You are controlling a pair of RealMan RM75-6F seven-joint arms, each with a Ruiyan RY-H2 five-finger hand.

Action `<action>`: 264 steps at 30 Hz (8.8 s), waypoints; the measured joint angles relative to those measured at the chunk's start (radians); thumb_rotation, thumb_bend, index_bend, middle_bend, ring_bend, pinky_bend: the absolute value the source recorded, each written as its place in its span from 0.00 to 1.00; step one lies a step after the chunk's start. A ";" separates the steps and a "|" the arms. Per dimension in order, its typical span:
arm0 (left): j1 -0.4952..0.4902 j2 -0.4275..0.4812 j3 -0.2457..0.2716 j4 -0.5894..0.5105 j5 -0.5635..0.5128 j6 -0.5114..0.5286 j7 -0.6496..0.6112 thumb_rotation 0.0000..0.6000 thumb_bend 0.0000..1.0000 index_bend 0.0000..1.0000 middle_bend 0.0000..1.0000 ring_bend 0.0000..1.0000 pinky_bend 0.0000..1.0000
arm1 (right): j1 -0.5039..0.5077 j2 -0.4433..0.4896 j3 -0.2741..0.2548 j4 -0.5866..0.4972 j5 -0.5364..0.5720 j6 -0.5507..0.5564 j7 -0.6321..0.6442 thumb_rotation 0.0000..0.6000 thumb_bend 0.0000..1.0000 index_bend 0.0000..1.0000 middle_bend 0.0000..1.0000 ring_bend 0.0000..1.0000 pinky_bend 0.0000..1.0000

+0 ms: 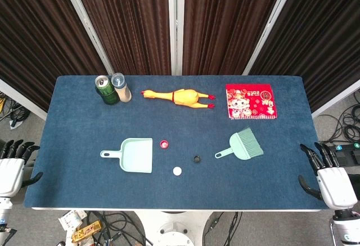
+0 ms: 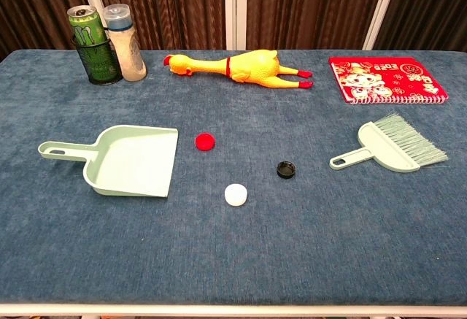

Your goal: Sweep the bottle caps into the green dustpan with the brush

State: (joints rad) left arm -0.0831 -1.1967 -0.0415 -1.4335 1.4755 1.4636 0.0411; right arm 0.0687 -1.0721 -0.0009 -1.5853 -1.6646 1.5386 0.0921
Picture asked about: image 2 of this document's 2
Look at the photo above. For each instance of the mint green hand brush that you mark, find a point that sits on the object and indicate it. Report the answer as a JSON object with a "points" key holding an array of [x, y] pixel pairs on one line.
{"points": [[379, 147]]}

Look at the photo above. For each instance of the black mesh cup holder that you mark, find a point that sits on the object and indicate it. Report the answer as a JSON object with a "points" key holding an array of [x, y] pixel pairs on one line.
{"points": [[99, 64]]}

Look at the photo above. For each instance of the red bottle cap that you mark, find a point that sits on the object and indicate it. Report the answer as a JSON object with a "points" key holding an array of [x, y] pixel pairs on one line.
{"points": [[204, 141]]}

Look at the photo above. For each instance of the brown pleated curtain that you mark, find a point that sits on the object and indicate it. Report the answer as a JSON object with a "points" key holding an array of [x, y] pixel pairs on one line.
{"points": [[175, 5]]}

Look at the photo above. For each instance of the clear bottle with blue band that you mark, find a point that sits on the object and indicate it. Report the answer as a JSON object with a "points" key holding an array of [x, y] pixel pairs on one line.
{"points": [[126, 49]]}

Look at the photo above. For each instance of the red spiral notebook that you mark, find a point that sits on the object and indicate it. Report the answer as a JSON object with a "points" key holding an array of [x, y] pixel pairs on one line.
{"points": [[386, 80]]}

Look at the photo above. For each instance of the green energy drink can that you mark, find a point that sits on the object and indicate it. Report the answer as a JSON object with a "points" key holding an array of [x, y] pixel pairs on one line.
{"points": [[87, 28]]}

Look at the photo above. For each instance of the white bottle cap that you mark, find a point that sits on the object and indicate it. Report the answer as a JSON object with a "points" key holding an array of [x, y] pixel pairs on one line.
{"points": [[235, 195]]}

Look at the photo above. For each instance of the white table edge rail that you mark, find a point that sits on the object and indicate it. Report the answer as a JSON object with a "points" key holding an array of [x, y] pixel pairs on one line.
{"points": [[233, 310]]}

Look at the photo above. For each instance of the mint green dustpan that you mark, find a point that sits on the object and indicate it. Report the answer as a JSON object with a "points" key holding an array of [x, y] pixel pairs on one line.
{"points": [[135, 162]]}

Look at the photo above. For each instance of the yellow rubber chicken toy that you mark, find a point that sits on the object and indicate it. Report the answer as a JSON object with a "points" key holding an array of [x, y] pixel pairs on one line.
{"points": [[251, 67]]}

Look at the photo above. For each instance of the black bottle cap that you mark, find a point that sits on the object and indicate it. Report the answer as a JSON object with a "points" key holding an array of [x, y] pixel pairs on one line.
{"points": [[286, 169]]}

